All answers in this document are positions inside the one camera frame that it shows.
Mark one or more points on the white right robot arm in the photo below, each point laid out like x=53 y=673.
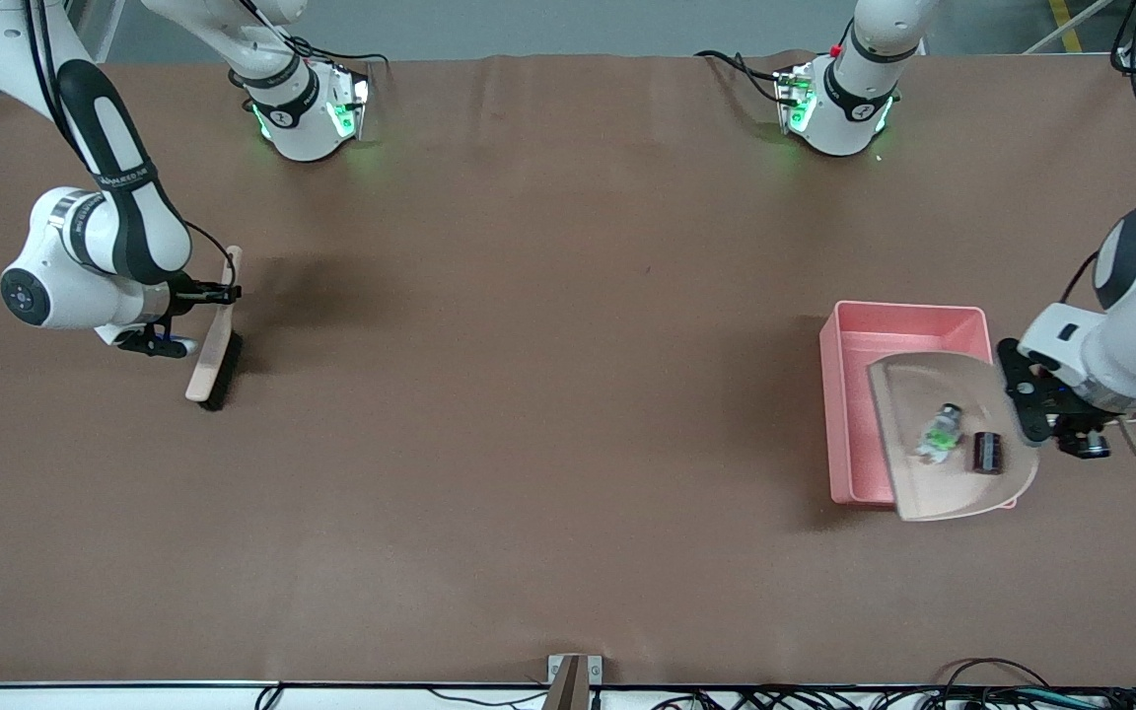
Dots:
x=45 y=266

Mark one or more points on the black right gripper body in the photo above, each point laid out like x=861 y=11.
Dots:
x=187 y=293

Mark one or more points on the beige plastic dustpan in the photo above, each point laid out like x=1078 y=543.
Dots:
x=933 y=483

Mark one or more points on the brown table mat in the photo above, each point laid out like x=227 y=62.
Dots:
x=529 y=552

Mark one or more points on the black electronic component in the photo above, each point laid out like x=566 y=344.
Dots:
x=987 y=454

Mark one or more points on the metal table edge bracket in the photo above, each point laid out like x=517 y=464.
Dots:
x=568 y=680

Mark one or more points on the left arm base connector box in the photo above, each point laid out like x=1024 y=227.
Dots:
x=795 y=99

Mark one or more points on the beige brush with black bristles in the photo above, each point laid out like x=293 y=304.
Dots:
x=208 y=370

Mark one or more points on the white green electronic component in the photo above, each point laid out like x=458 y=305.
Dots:
x=941 y=434

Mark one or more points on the pink plastic bin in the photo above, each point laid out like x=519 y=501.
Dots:
x=849 y=424

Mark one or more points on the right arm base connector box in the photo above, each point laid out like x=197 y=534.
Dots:
x=351 y=99

